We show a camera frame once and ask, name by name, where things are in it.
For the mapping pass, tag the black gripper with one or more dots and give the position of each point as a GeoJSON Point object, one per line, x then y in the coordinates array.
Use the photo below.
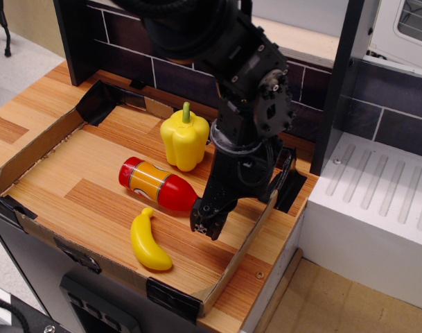
{"type": "Point", "coordinates": [234, 175]}

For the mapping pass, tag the red hot sauce bottle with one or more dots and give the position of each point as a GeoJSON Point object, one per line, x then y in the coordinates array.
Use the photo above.
{"type": "Point", "coordinates": [163, 187]}

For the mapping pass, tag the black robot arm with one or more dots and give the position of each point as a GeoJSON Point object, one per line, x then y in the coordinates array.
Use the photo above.
{"type": "Point", "coordinates": [252, 81]}

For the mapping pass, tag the cardboard fence with black tape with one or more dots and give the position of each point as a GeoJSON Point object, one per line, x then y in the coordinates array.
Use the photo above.
{"type": "Point", "coordinates": [60, 166]}

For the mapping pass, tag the yellow toy banana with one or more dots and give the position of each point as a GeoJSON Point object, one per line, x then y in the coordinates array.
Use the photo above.
{"type": "Point", "coordinates": [145, 248]}

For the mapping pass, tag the yellow toy bell pepper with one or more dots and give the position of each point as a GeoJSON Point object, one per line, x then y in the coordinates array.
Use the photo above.
{"type": "Point", "coordinates": [184, 136]}

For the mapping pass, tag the black oven control panel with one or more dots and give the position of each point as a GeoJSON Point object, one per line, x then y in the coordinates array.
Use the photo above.
{"type": "Point", "coordinates": [95, 313]}

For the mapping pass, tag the white ribbed sink drainboard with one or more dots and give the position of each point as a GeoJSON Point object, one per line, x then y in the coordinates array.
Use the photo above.
{"type": "Point", "coordinates": [363, 219]}

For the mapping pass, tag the light wooden shelf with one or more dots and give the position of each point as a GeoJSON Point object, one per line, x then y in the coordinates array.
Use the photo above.
{"type": "Point", "coordinates": [291, 24]}

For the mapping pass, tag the black left cabinet panel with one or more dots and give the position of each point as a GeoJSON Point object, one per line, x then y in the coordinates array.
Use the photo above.
{"type": "Point", "coordinates": [77, 35]}

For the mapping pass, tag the white appliance with window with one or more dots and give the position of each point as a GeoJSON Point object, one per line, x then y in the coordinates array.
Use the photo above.
{"type": "Point", "coordinates": [397, 32]}

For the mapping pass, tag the black vertical cabinet post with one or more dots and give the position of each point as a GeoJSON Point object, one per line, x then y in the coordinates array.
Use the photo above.
{"type": "Point", "coordinates": [354, 41]}

